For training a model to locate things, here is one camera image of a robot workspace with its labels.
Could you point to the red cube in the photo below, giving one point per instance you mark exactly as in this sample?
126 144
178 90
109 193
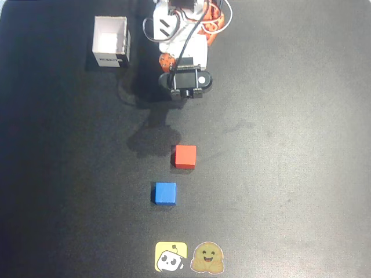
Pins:
185 156

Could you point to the white open cardboard box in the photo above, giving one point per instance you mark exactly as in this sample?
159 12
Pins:
110 40

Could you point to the hugging face emoji sticker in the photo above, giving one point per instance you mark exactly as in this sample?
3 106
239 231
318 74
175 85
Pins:
207 257

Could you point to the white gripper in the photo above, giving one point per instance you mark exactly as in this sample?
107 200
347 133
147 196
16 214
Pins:
167 62

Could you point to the black oval webcam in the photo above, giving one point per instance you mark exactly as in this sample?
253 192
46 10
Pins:
188 80

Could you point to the blue cube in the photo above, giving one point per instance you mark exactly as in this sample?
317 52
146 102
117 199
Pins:
165 193

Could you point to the yellow robot sticker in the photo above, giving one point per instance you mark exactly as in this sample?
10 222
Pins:
171 256

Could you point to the black table mat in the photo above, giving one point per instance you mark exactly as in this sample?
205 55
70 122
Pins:
290 144

